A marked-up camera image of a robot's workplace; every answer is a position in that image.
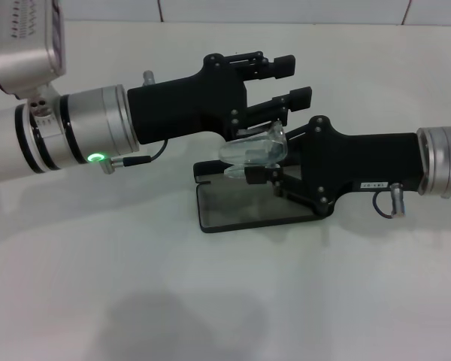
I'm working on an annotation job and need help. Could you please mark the black glasses case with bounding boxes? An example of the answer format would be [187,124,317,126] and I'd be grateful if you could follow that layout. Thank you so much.
[192,159,331,235]

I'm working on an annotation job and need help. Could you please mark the right gripper cable with plug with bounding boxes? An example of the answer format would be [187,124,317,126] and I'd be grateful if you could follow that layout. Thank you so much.
[373,182,407,220]

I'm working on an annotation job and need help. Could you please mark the clear white glasses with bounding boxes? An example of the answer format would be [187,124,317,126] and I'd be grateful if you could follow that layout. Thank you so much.
[218,122,288,178]

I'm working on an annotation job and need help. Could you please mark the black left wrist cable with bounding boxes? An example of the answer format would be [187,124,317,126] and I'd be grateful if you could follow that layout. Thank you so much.
[99,141,171,175]

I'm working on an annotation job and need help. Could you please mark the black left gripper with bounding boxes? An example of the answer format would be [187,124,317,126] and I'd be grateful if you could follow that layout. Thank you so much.
[126,51,319,212]

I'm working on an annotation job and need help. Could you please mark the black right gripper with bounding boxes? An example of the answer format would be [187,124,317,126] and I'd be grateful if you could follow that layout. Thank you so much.
[240,86,425,219]

